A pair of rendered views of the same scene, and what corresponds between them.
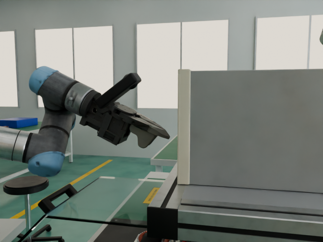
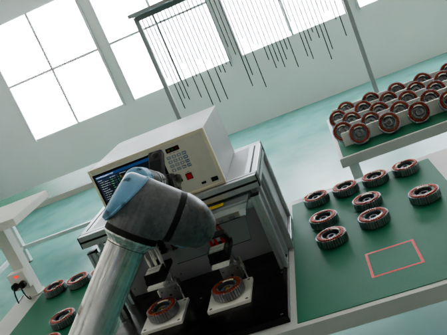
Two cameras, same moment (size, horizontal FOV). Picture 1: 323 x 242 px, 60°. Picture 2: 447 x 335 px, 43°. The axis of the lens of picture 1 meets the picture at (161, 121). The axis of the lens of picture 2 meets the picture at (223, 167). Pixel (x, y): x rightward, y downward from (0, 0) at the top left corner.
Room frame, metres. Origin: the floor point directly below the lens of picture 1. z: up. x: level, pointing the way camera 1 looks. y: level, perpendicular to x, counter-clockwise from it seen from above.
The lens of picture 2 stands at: (0.48, 1.82, 1.63)
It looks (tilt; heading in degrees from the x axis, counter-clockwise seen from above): 14 degrees down; 270
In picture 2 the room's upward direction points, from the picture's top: 23 degrees counter-clockwise
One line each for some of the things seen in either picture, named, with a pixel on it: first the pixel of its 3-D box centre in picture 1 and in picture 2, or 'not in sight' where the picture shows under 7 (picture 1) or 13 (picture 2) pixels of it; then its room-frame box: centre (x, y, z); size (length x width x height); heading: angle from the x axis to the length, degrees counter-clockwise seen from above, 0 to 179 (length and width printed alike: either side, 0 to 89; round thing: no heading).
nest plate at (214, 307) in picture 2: not in sight; (231, 295); (0.62, 0.07, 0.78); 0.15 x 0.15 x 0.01; 78
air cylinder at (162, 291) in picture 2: not in sight; (171, 289); (0.83, -0.12, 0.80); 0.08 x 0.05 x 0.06; 168
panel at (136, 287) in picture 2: not in sight; (192, 238); (0.69, -0.20, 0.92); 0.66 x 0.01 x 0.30; 168
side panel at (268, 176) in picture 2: not in sight; (275, 198); (0.34, -0.28, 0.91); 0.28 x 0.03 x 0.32; 78
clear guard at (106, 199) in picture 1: (124, 209); (215, 222); (0.57, 0.08, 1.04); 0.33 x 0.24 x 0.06; 78
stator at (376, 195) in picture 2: not in sight; (367, 201); (0.02, -0.22, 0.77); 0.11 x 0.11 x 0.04
